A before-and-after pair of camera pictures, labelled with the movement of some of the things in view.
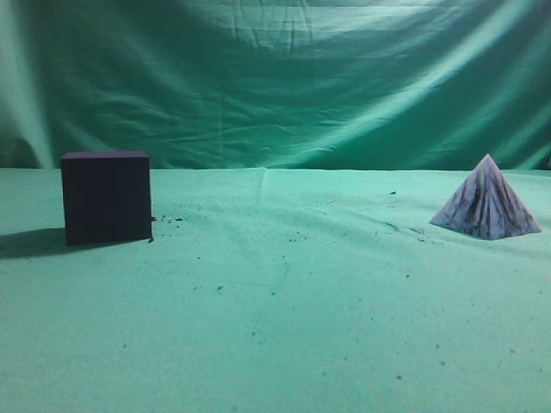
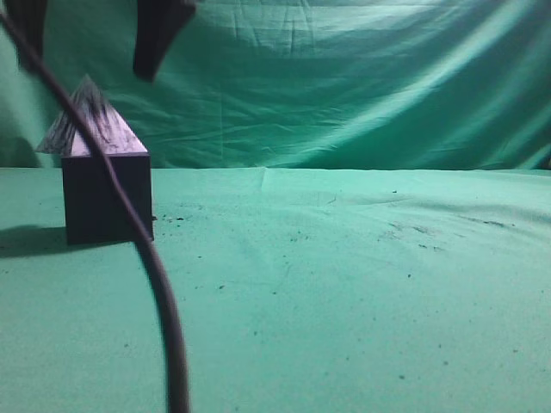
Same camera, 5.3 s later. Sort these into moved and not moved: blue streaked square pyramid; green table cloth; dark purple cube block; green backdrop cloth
Moved: blue streaked square pyramid
Not moved: green table cloth; green backdrop cloth; dark purple cube block
